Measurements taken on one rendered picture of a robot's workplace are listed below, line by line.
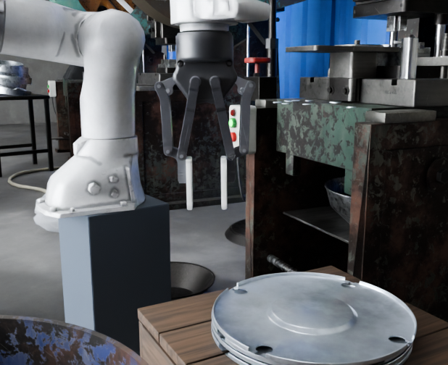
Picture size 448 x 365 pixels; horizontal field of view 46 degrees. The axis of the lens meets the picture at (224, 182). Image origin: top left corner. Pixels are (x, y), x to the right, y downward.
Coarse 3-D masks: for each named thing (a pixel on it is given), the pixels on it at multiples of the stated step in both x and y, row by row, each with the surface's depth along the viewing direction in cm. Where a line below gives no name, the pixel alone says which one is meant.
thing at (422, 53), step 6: (426, 48) 131; (378, 54) 136; (384, 54) 134; (390, 54) 132; (396, 54) 130; (420, 54) 131; (426, 54) 132; (378, 60) 136; (384, 60) 134; (390, 60) 132; (396, 60) 131
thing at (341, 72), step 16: (288, 48) 129; (304, 48) 122; (320, 48) 119; (336, 48) 120; (352, 48) 122; (368, 48) 124; (384, 48) 126; (336, 64) 131; (352, 64) 126; (368, 64) 128; (336, 80) 132; (352, 80) 127; (336, 96) 132; (352, 96) 128
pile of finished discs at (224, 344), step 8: (232, 288) 86; (216, 328) 73; (216, 336) 73; (224, 336) 74; (224, 344) 71; (232, 344) 69; (232, 352) 69; (240, 352) 70; (248, 352) 67; (264, 352) 68; (408, 352) 69; (240, 360) 68; (248, 360) 67; (256, 360) 68; (264, 360) 66; (392, 360) 68; (400, 360) 68
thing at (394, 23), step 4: (392, 16) 134; (396, 16) 133; (400, 16) 132; (404, 16) 133; (388, 20) 135; (392, 20) 134; (396, 20) 133; (400, 20) 133; (404, 20) 133; (388, 24) 135; (392, 24) 134; (396, 24) 133; (400, 24) 133; (404, 24) 133; (388, 28) 135; (392, 28) 134; (396, 28) 134; (400, 28) 133; (404, 28) 134
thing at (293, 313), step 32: (256, 288) 86; (288, 288) 86; (320, 288) 86; (352, 288) 86; (224, 320) 75; (256, 320) 75; (288, 320) 74; (320, 320) 74; (352, 320) 74; (384, 320) 75; (256, 352) 67; (288, 352) 66; (320, 352) 66; (352, 352) 66; (384, 352) 66
